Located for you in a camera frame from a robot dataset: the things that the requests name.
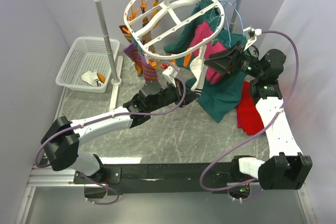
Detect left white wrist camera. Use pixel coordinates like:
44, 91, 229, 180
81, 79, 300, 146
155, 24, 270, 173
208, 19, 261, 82
161, 63, 180, 86

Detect yellow hanging sock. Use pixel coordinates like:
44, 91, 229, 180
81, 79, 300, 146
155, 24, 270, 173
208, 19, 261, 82
150, 0, 159, 20

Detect orange sock in basket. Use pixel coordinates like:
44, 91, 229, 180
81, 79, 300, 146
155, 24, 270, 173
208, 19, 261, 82
96, 73, 105, 86

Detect beige hanging sock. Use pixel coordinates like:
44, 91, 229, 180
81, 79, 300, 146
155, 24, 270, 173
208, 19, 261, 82
142, 16, 155, 53

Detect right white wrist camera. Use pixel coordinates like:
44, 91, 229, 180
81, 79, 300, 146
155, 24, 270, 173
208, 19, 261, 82
243, 27, 262, 51

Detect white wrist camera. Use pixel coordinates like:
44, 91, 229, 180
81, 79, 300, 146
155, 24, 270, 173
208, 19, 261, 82
243, 27, 262, 51
161, 63, 180, 86

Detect purple orange striped sock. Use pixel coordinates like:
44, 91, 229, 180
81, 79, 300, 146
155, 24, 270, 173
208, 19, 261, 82
123, 43, 143, 75

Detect white sock black stripes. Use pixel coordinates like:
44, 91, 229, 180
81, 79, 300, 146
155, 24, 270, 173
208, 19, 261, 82
81, 71, 102, 87

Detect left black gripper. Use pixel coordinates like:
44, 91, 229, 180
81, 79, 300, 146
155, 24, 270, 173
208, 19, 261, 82
149, 78, 200, 113

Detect green garment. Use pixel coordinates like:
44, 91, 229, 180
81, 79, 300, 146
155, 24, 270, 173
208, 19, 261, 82
164, 8, 247, 123

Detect light blue wire hanger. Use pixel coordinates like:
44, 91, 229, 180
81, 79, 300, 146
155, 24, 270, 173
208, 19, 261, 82
218, 0, 244, 33

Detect black base bar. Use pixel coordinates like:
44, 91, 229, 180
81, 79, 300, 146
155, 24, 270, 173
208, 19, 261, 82
89, 159, 252, 195

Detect orange clothespin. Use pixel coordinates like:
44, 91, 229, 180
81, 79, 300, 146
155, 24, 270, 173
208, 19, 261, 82
149, 59, 158, 69
183, 54, 192, 67

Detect red folded cloth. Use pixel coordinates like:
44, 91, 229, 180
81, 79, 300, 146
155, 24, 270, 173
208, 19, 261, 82
236, 81, 264, 136

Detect pink garment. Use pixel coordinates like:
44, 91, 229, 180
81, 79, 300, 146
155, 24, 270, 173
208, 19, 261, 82
189, 21, 227, 84

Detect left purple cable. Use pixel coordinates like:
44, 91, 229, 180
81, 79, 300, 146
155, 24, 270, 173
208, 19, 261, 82
35, 62, 187, 206

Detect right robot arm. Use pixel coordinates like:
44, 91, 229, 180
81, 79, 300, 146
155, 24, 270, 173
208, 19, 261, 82
205, 46, 312, 190

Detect white round clip hanger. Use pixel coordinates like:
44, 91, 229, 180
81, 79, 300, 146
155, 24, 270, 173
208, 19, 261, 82
124, 0, 225, 60

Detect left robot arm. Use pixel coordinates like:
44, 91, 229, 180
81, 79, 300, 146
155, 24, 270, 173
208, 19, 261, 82
41, 79, 202, 183

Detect white plastic basket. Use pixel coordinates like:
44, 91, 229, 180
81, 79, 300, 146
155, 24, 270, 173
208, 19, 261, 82
56, 37, 111, 93

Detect maroon orange striped sock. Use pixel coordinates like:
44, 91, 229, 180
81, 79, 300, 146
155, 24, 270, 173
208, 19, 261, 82
119, 25, 132, 43

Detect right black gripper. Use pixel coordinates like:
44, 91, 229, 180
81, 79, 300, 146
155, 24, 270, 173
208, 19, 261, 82
204, 40, 263, 79

